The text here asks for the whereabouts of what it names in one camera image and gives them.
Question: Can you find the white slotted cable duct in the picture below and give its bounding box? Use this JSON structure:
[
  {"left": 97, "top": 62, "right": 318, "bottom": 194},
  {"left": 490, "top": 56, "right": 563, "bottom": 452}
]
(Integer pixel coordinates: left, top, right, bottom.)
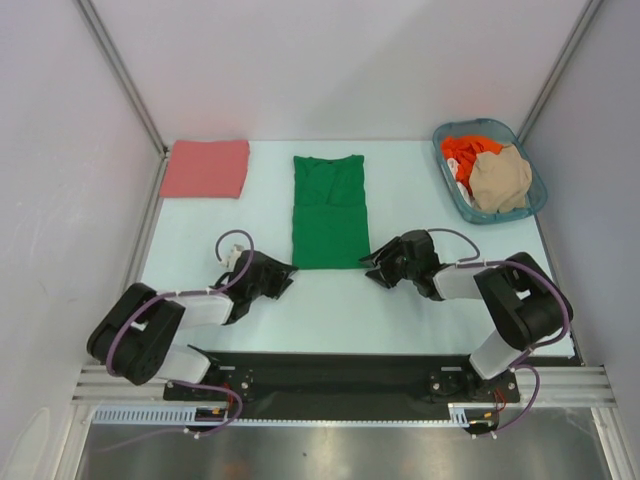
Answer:
[{"left": 92, "top": 402, "right": 501, "bottom": 429}]

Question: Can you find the aluminium frame rail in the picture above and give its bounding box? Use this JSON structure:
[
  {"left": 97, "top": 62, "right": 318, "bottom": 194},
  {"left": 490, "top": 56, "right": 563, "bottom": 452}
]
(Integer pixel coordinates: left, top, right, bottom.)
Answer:
[{"left": 71, "top": 365, "right": 616, "bottom": 408}]

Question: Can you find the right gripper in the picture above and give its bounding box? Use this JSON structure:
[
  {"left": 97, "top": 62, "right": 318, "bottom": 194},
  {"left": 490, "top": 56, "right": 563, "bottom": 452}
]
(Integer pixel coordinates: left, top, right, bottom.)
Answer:
[{"left": 358, "top": 236, "right": 419, "bottom": 289}]

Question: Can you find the white garment in basket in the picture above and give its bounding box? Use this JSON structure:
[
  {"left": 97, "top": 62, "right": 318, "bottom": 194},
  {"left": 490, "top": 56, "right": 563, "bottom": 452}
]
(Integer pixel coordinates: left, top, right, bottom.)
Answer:
[{"left": 446, "top": 158, "right": 473, "bottom": 206}]

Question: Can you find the beige t shirt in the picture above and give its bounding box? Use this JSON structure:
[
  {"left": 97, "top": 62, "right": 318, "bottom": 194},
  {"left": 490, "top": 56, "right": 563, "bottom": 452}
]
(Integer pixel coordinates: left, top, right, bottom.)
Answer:
[{"left": 469, "top": 144, "right": 532, "bottom": 214}]

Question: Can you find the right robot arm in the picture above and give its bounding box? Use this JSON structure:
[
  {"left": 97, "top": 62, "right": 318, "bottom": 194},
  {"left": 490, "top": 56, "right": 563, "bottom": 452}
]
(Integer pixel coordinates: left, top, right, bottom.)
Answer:
[{"left": 359, "top": 229, "right": 573, "bottom": 401}]

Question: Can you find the green t shirt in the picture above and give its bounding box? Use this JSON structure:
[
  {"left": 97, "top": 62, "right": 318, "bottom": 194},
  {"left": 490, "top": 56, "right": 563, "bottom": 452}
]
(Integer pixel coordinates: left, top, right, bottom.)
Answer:
[{"left": 292, "top": 155, "right": 371, "bottom": 270}]

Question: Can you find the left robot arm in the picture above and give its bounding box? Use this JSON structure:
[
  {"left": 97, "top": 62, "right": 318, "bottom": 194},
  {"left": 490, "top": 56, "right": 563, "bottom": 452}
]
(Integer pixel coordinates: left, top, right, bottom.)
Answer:
[{"left": 86, "top": 245, "right": 298, "bottom": 400}]

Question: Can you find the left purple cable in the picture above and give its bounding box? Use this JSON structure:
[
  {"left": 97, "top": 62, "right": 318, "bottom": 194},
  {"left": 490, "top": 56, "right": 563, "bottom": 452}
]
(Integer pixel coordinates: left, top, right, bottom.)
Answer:
[{"left": 97, "top": 228, "right": 256, "bottom": 454}]

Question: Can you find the folded pink t shirt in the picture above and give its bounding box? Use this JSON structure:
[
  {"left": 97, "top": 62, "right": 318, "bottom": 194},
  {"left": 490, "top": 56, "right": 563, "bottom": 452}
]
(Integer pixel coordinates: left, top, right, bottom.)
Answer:
[{"left": 159, "top": 140, "right": 250, "bottom": 199}]

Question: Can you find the left corner aluminium post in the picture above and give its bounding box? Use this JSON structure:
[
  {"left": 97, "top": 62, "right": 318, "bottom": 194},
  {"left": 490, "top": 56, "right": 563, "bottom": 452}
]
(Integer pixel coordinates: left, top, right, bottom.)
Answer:
[{"left": 74, "top": 0, "right": 169, "bottom": 157}]

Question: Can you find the right corner aluminium post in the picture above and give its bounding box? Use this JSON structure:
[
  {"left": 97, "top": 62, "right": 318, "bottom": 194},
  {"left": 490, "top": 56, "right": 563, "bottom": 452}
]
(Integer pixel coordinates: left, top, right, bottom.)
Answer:
[{"left": 517, "top": 0, "right": 607, "bottom": 143}]

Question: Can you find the corner aluminium post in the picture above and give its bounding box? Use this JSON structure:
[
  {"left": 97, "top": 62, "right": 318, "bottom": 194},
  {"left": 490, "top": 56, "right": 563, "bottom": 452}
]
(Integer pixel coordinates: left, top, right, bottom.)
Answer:
[
  {"left": 74, "top": 0, "right": 169, "bottom": 157},
  {"left": 517, "top": 0, "right": 607, "bottom": 143}
]

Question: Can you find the blue plastic basket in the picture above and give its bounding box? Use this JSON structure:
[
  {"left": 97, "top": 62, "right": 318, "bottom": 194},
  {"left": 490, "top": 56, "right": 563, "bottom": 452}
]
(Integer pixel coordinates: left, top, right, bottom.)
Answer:
[{"left": 432, "top": 119, "right": 548, "bottom": 225}]

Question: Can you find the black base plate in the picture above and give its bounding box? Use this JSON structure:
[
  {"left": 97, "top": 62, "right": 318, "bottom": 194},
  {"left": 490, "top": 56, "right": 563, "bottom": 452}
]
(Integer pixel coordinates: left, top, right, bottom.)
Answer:
[{"left": 163, "top": 351, "right": 524, "bottom": 422}]

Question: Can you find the orange t shirt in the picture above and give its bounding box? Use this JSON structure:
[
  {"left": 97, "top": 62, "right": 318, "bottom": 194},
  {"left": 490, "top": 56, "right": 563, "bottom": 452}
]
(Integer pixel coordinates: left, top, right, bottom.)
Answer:
[{"left": 440, "top": 135, "right": 503, "bottom": 188}]

